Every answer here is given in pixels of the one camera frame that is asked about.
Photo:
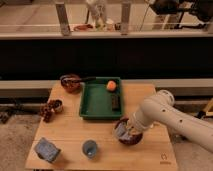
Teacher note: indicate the brown pot with handle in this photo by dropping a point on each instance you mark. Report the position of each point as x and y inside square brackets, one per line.
[72, 82]

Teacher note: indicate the blue sponge block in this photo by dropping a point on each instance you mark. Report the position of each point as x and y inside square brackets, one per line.
[46, 150]

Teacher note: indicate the blue cup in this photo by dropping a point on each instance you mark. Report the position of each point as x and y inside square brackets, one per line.
[90, 148]

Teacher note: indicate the green plastic tray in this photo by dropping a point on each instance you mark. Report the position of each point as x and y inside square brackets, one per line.
[96, 100]

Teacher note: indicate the orange ball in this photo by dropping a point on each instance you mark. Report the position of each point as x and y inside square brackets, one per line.
[111, 86]

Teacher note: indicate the small metal cup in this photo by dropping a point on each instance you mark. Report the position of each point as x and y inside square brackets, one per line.
[58, 106]

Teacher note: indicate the light blue grey towel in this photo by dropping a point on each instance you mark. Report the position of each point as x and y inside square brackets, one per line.
[122, 132]

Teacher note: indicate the dark purple bowl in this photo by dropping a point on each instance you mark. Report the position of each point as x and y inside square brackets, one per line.
[136, 136]

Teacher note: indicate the dark brown block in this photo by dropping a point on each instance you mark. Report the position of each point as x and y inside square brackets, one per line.
[115, 102]

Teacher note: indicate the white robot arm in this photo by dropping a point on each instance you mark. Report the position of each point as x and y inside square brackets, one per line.
[159, 108]

